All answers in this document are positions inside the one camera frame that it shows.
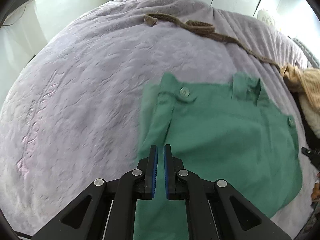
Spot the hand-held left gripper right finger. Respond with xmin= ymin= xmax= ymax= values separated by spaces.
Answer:
xmin=164 ymin=144 xmax=292 ymax=240

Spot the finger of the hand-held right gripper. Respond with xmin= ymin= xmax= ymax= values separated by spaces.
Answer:
xmin=301 ymin=147 xmax=320 ymax=171

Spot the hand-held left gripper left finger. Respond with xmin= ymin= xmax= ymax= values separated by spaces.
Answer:
xmin=31 ymin=145 xmax=158 ymax=240

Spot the green work jacket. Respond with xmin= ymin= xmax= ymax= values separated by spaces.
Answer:
xmin=132 ymin=72 xmax=303 ymax=240

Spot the black cloth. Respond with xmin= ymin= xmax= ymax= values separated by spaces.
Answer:
xmin=292 ymin=90 xmax=320 ymax=151

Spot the yellow striped garment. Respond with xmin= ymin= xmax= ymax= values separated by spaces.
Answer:
xmin=279 ymin=64 xmax=320 ymax=111

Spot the ribbed grey-green pillow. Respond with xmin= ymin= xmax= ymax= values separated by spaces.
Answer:
xmin=291 ymin=37 xmax=320 ymax=68

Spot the lavender quilted blanket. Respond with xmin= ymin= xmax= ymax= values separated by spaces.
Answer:
xmin=0 ymin=0 xmax=320 ymax=240

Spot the white plush toy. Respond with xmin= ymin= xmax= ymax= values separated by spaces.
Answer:
xmin=257 ymin=9 xmax=277 ymax=27

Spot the brown fabric belt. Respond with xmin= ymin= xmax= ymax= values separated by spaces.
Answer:
xmin=144 ymin=13 xmax=282 ymax=72

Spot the thin black cable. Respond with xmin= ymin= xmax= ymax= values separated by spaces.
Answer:
xmin=2 ymin=4 xmax=27 ymax=27

